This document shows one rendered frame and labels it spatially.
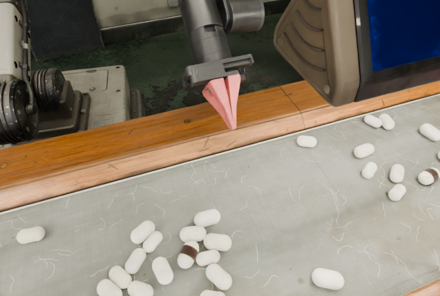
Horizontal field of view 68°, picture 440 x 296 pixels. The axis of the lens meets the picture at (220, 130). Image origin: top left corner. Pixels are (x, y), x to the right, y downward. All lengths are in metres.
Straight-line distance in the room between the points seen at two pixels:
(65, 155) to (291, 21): 0.46
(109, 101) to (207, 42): 0.72
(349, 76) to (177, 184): 0.39
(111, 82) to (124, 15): 1.26
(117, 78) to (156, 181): 0.78
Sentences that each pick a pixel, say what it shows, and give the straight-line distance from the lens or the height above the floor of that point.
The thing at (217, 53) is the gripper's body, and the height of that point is 0.92.
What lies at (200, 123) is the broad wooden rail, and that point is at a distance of 0.59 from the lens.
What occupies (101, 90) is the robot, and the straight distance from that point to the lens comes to 1.22.
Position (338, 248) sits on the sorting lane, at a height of 0.74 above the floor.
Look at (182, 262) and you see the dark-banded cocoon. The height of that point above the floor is 0.76.
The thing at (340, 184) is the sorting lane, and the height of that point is 0.74.
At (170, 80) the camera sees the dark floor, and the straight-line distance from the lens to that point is 2.06.
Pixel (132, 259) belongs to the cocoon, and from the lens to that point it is 0.46.
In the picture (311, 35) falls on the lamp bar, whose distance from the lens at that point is 0.21.
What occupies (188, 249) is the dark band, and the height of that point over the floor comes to 0.76.
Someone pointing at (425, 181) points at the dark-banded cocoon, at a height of 0.75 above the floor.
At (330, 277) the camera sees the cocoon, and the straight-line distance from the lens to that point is 0.45.
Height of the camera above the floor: 1.16
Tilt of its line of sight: 44 degrees down
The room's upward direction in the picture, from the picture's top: straight up
